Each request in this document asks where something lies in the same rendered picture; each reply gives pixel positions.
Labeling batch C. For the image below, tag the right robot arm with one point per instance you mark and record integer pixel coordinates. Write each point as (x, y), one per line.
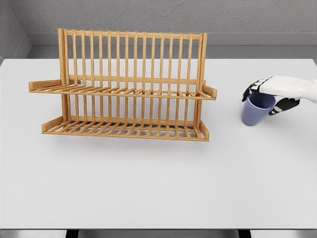
(314, 90)

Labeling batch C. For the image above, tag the blue-purple cup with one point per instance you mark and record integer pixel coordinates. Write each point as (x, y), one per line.
(255, 114)

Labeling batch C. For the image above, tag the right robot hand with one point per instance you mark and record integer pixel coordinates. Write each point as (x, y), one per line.
(280, 85)

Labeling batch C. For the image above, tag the wooden two-tier dish rack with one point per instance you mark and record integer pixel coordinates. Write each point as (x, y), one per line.
(128, 79)

